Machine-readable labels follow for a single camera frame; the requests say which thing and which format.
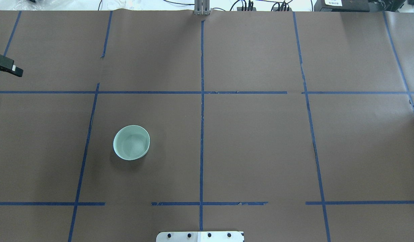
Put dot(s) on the light green bowl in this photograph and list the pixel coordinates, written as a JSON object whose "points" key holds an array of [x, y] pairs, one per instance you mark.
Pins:
{"points": [[131, 142]]}

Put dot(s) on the black power box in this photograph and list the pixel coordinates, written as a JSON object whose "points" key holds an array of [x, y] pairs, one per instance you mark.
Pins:
{"points": [[341, 6]]}

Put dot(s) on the aluminium frame post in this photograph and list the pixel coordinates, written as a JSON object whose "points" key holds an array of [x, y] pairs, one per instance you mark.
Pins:
{"points": [[202, 7]]}

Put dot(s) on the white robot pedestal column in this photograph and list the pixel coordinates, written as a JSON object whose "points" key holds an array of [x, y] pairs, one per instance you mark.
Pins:
{"points": [[201, 236]]}

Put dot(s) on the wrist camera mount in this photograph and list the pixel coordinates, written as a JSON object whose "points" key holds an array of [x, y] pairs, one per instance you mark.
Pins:
{"points": [[7, 65]]}

